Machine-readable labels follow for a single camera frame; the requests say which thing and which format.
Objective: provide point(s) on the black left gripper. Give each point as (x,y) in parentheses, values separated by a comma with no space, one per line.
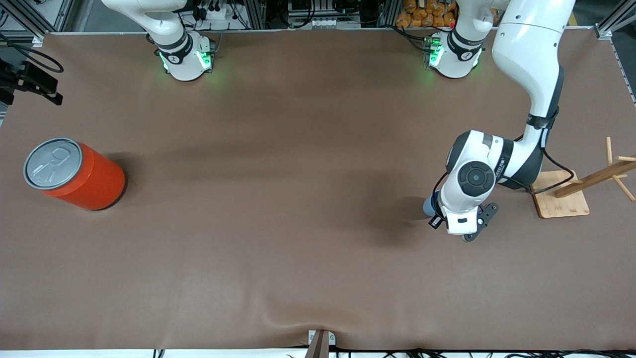
(438,223)

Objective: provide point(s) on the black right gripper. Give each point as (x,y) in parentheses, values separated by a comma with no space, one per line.
(31,79)

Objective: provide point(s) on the light blue plastic cup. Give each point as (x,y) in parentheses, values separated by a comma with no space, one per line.
(428,206)

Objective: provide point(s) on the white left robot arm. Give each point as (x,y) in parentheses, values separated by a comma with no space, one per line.
(526,49)

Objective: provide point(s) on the orange can with grey lid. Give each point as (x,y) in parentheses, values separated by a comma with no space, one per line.
(92,186)

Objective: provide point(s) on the wooden mug tree stand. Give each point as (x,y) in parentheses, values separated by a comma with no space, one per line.
(571,201)

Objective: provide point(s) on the white power strip with plugs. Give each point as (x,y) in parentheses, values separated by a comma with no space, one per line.
(218,12)

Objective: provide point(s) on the brown table mat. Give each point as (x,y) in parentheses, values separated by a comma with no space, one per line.
(248,223)

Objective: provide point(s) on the bag of orange items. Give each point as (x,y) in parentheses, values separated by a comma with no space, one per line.
(422,15)

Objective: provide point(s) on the white terminal block strip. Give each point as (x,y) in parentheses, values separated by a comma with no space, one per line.
(333,23)

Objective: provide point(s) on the aluminium frame profile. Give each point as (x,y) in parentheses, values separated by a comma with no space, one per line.
(256,15)
(608,27)
(30,17)

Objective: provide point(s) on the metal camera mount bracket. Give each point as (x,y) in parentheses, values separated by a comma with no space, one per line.
(320,343)

